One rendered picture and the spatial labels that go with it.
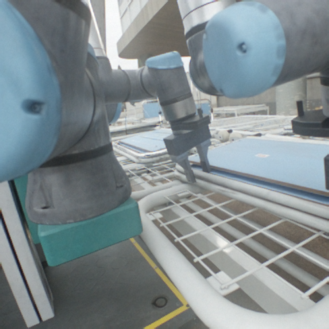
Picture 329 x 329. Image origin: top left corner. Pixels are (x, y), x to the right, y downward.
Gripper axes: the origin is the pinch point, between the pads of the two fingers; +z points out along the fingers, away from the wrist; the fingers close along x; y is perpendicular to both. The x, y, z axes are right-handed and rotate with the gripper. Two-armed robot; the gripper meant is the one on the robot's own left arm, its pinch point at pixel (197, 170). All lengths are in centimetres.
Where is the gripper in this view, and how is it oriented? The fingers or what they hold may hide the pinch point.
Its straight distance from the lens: 69.5
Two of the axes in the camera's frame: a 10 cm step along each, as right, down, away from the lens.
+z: 3.2, 8.8, 3.5
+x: -8.0, 4.4, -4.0
